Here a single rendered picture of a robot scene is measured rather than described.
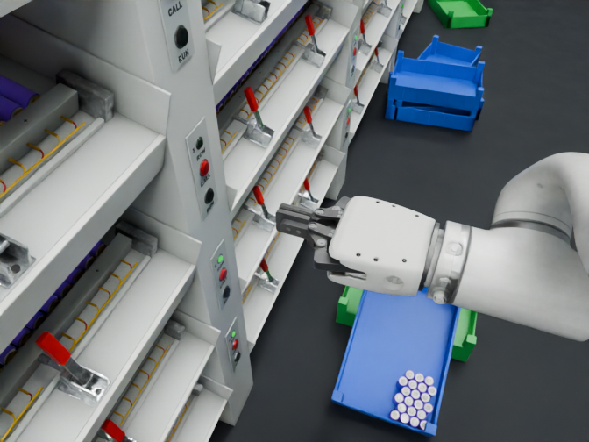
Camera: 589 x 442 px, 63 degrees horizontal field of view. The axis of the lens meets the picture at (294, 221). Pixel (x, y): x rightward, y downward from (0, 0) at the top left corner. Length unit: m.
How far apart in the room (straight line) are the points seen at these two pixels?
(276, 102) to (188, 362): 0.45
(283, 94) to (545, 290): 0.55
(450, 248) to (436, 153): 1.18
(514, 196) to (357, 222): 0.16
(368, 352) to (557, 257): 0.63
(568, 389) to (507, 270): 0.75
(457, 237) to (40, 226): 0.37
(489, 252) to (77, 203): 0.37
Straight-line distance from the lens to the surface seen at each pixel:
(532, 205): 0.53
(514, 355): 1.22
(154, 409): 0.73
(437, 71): 1.90
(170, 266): 0.60
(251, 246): 0.86
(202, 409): 0.92
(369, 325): 1.09
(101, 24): 0.45
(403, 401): 1.02
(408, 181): 1.53
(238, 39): 0.62
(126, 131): 0.47
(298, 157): 1.04
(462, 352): 1.14
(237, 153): 0.74
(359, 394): 1.07
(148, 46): 0.43
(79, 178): 0.43
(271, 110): 0.83
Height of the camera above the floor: 0.98
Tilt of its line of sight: 46 degrees down
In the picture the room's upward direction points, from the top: straight up
